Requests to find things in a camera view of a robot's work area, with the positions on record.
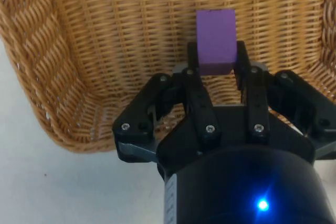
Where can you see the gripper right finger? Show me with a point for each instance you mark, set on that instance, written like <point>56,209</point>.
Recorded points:
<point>256,95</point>

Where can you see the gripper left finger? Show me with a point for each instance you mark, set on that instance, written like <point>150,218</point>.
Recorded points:
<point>195,98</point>

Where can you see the purple triangular block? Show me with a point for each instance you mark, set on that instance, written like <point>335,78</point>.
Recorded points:
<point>215,43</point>

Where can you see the wicker basket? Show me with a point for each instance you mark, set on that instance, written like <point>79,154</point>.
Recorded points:
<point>110,37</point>

